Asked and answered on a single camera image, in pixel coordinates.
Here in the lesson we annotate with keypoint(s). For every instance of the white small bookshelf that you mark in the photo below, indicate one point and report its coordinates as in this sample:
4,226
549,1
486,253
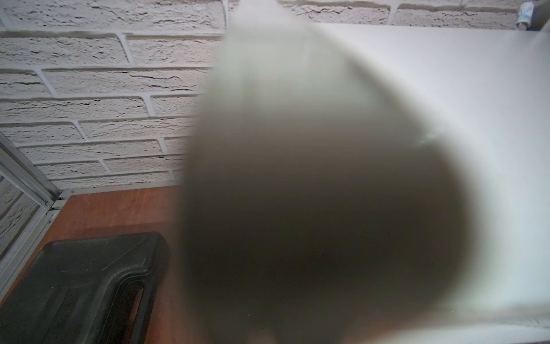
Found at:
326,200

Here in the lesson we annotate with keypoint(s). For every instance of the black plastic tool case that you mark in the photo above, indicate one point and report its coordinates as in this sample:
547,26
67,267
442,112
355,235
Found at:
87,291

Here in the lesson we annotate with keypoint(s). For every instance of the aluminium corner post left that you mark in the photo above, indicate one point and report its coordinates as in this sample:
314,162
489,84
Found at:
27,197

